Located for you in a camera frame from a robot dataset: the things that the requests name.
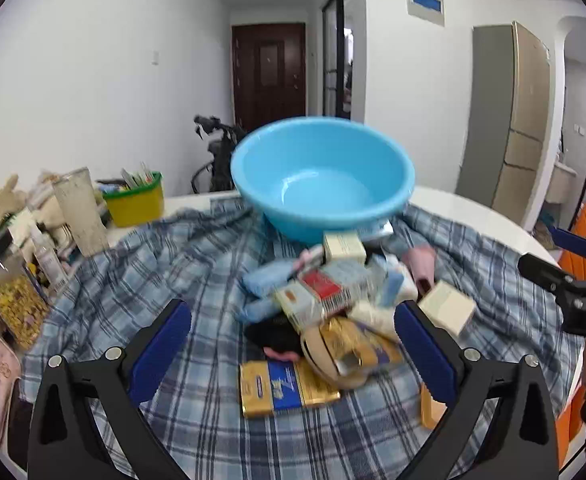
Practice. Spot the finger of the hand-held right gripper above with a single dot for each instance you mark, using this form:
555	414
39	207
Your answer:
573	241
543	270

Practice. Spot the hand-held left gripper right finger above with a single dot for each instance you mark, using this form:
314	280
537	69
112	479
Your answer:
423	350

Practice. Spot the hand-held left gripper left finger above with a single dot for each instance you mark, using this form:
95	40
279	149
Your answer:
165	345

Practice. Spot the cream square box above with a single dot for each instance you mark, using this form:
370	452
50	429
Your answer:
445	307

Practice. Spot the beige round case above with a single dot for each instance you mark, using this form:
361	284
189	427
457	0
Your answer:
318	355

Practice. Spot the red and white box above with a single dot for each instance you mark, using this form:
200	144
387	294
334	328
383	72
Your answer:
323	285

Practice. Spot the gold and blue cigarette pack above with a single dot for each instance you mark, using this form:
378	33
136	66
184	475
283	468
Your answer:
283	387

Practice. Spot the light blue plastic basin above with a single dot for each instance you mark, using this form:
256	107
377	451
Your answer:
323	160

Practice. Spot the white lotion bottle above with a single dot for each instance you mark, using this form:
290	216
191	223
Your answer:
373	317

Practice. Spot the white washbasin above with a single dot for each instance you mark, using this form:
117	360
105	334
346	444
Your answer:
560	182

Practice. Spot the light blue and white box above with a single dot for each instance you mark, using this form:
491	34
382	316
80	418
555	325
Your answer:
390	285

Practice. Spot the blue plaid cloth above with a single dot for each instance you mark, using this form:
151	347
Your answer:
198	270

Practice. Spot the pink wallet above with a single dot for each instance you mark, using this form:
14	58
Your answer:
420	262

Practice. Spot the light blue tissue packet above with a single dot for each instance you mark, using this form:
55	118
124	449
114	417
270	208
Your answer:
263	310
265	280

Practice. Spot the black fuzzy glove pink paw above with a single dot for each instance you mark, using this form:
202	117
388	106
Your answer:
273	335

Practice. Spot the white and blue flat box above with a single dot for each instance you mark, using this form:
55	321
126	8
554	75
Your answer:
375	232

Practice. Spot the gold and grey refrigerator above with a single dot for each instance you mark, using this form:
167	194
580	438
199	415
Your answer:
518	125

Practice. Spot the tall cream box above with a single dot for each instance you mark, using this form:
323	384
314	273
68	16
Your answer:
343	246

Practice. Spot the yellow bin green rim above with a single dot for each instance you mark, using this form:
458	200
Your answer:
138	207

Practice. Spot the small clear bottle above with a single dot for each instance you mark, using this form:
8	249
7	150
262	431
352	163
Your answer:
50	260

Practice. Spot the pink and grey cloth item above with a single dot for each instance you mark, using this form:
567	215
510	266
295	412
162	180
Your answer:
309	257

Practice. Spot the clear jar black lid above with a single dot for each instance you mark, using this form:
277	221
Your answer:
15	305

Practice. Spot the pile of small packets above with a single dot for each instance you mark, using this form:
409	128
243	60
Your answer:
133	180

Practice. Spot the cream plush toy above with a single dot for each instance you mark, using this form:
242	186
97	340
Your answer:
48	210

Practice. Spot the beige plush toy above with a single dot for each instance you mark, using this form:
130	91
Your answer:
5	200

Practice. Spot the dark brown door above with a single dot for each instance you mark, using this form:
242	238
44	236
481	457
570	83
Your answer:
268	75

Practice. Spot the black framed glass door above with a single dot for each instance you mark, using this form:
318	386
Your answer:
330	60

